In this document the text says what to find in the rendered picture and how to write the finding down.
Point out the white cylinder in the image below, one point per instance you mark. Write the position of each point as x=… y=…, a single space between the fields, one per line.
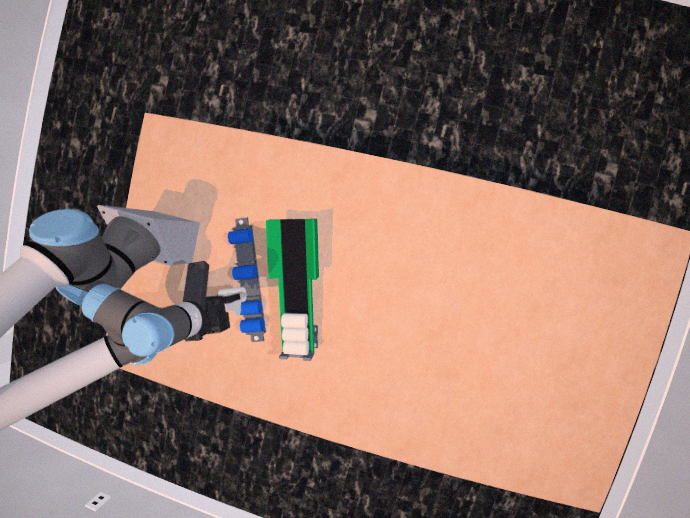
x=293 y=320
x=296 y=348
x=295 y=334
x=230 y=291

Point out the blue cylinder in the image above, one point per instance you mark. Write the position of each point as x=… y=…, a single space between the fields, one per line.
x=251 y=307
x=240 y=236
x=252 y=325
x=245 y=272

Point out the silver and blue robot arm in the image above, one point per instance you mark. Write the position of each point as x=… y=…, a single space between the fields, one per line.
x=68 y=239

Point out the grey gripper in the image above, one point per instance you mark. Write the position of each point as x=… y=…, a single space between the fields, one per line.
x=216 y=316

